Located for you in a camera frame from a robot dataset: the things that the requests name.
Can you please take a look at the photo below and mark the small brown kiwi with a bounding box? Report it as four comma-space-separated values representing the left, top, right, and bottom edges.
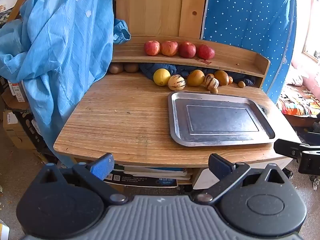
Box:
238, 81, 246, 88
210, 88, 219, 94

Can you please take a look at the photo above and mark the striped pepino melon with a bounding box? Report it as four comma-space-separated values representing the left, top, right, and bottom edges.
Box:
203, 74, 219, 90
168, 74, 185, 91

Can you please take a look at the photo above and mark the small orange tangerine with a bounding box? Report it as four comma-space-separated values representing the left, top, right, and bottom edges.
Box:
228, 76, 233, 85

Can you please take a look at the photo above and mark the brown round pear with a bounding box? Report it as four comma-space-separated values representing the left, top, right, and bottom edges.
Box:
214, 70, 229, 86

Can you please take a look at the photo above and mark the yellow-orange mango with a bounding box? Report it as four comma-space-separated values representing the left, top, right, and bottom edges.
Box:
187, 69, 204, 87

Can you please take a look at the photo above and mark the yellow lemon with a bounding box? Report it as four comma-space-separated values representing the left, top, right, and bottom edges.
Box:
153, 68, 171, 86

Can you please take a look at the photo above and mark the stack of books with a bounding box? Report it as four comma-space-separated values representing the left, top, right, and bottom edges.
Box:
104, 164, 193, 188

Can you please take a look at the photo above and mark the colourful bed blanket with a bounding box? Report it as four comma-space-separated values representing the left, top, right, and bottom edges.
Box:
276, 85, 319, 118

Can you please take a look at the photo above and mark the metal baking tray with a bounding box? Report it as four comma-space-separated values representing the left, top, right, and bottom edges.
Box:
168, 92, 276, 147

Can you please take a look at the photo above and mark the cardboard box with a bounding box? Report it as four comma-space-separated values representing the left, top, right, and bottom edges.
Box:
3, 111, 36, 150

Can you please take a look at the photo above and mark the dark blue jacket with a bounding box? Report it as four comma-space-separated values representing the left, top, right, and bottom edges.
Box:
138, 63, 257, 86

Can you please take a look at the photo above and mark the rightmost dark red apple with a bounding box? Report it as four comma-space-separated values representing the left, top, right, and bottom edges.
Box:
197, 44, 215, 60

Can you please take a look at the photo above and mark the wooden desk shelf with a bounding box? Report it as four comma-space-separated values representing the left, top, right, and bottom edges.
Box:
112, 35, 270, 88

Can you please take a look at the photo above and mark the light blue coat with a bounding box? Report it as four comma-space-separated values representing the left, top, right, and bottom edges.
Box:
0, 0, 132, 168

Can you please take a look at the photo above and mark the leftmost red apple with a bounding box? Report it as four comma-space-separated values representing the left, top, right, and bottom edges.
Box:
144, 40, 161, 56

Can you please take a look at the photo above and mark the blue polka dot fabric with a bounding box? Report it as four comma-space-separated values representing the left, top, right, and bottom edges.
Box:
202, 0, 297, 102

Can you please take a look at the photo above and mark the wooden cabinet panel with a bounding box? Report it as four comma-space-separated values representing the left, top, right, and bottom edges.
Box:
116, 0, 206, 39

